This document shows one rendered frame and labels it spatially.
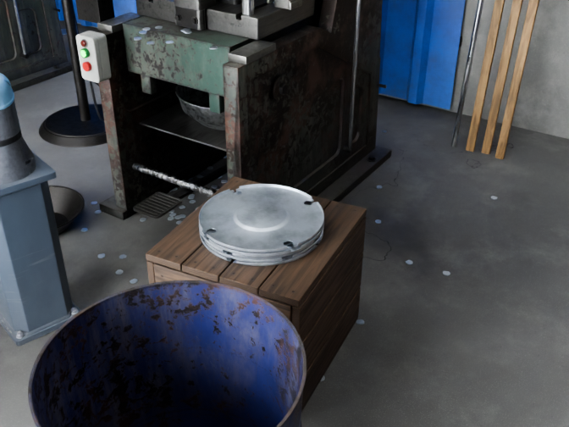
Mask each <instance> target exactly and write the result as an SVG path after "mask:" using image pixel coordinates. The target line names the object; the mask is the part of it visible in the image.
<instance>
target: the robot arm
mask: <svg viewBox="0 0 569 427"><path fill-rule="evenodd" d="M35 168H36V161H35V157H34V155H33V153H32V151H31V150H30V148H29V147H28V145H27V144H26V142H25V140H24V138H23V136H22V134H21V129H20V125H19V118H18V114H17V110H16V106H15V101H14V91H13V89H12V87H11V84H10V81H9V80H8V78H7V77H6V76H5V75H3V74H1V73H0V185H1V184H7V183H11V182H14V181H17V180H21V179H23V178H25V177H26V176H28V175H30V174H31V173H32V172H33V171H34V170H35Z"/></svg>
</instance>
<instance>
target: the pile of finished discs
mask: <svg viewBox="0 0 569 427"><path fill-rule="evenodd" d="M313 201H314V200H313V199H312V197H311V196H310V195H308V194H306V193H305V192H303V191H300V190H297V189H295V188H292V187H288V186H281V185H273V184H253V185H245V186H240V188H238V189H236V192H235V191H234V190H230V189H228V190H226V191H222V192H220V193H219V194H217V195H215V196H213V197H211V198H210V199H209V200H208V201H207V202H206V203H205V204H204V205H203V206H202V208H201V211H200V213H199V230H200V237H201V240H202V243H203V244H204V246H205V247H206V248H207V249H208V250H209V251H210V252H211V253H213V254H214V255H216V256H218V257H220V258H222V259H224V260H227V261H231V260H232V259H231V258H233V259H235V261H234V262H233V263H238V264H244V265H251V266H270V265H277V264H282V263H288V262H291V261H294V260H297V259H299V258H302V257H304V256H306V255H307V254H308V253H310V252H311V251H312V250H314V249H315V248H316V247H317V245H316V244H319V243H320V241H321V240H322V238H323V226H324V212H323V208H322V207H321V205H320V204H319V202H313ZM312 202H313V204H312Z"/></svg>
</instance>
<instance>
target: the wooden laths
mask: <svg viewBox="0 0 569 427"><path fill-rule="evenodd" d="M522 2H523V0H513V2H512V6H511V13H510V18H509V22H508V26H507V30H506V34H505V42H504V46H503V50H502V54H501V59H500V66H499V70H498V74H497V79H496V83H495V87H494V95H493V99H492V103H491V107H490V111H489V119H488V123H487V127H486V131H485V136H484V140H483V147H482V152H481V153H485V154H490V151H491V147H492V143H493V139H494V132H495V127H496V124H497V119H498V116H499V111H500V105H501V100H502V96H503V92H504V88H505V81H506V77H507V72H508V69H509V64H510V60H511V53H512V48H513V45H514V41H515V37H516V33H517V26H518V21H519V17H520V13H521V9H522ZM504 5H505V0H495V2H494V10H493V14H492V19H491V23H490V27H489V35H488V40H487V44H486V48H485V53H484V57H483V65H482V69H481V75H480V79H479V83H478V91H477V96H476V100H475V104H474V109H473V113H472V121H471V125H470V130H469V134H468V138H467V146H466V150H467V151H470V152H474V150H475V146H476V141H477V137H478V130H479V126H480V121H481V117H482V112H483V105H484V100H485V96H486V92H487V88H488V83H489V76H490V71H491V67H492V63H493V58H494V51H495V47H496V42H497V38H498V34H499V29H500V22H501V17H502V13H503V9H504ZM538 6H539V0H529V3H528V10H527V14H526V18H525V22H524V26H523V30H522V37H521V41H520V45H519V49H518V54H517V61H516V64H515V69H514V72H513V76H512V81H511V88H510V91H509V96H508V99H507V104H506V108H505V115H504V118H503V123H502V126H501V131H500V138H499V142H498V146H497V150H496V154H495V157H496V158H499V159H504V157H505V150H506V147H507V142H508V139H509V135H510V131H511V124H512V120H513V116H514V113H515V108H516V105H517V98H518V94H519V90H520V86H521V82H522V75H523V71H524V68H525V63H526V60H527V55H528V49H529V45H530V41H531V37H532V34H533V27H534V22H535V19H536V14H537V11H538ZM482 9H483V0H478V6H477V11H476V15H475V20H474V25H473V29H472V38H471V42H470V47H469V52H468V56H467V65H466V69H465V74H464V79H463V83H462V88H461V96H460V101H459V106H458V110H457V115H456V123H455V128H454V133H453V137H452V142H451V146H452V147H456V143H457V137H458V133H459V129H460V124H461V116H462V111H463V107H464V102H465V97H466V93H467V85H468V80H469V75H470V71H471V67H472V58H473V54H474V49H475V44H476V40H477V35H478V27H479V22H480V18H481V13H482Z"/></svg>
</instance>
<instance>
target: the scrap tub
mask: <svg viewBox="0 0 569 427"><path fill-rule="evenodd" d="M306 376H307V358H306V352H305V349H304V346H303V343H302V340H301V338H300V336H299V334H298V332H297V330H296V328H295V326H294V325H293V324H292V323H291V322H290V321H289V320H288V318H287V317H286V316H285V315H284V314H283V313H282V312H280V311H279V310H278V309H277V308H276V307H275V306H274V305H272V304H271V303H270V302H268V301H266V300H264V299H262V298H261V297H259V296H257V295H255V294H253V293H250V292H249V291H245V290H242V289H240V288H237V287H234V286H229V285H225V284H220V283H216V282H210V281H201V280H171V281H162V282H156V283H151V284H146V285H142V286H136V287H132V288H130V289H126V290H123V291H120V292H117V293H114V294H113V295H110V296H108V297H104V298H103V299H101V300H99V301H97V302H94V303H93V304H92V305H90V306H88V307H86V308H84V309H82V310H81V311H79V312H78V313H77V314H76V315H74V316H73V317H72V318H70V319H69V320H67V321H66V322H65V323H64V324H63V325H62V326H61V327H59V328H58V329H57V330H56V332H55V333H54V334H53V335H52V336H51V337H50V338H49V340H48V341H47V343H46V344H45V345H44V347H43V348H42V349H41V351H40V353H39V354H38V356H37V358H36V361H35V363H34V365H33V368H32V370H31V373H30V380H29V386H28V399H29V406H30V413H31V416H32V418H33V420H34V422H35V425H36V427H302V424H301V408H302V397H303V388H304V385H305V382H306Z"/></svg>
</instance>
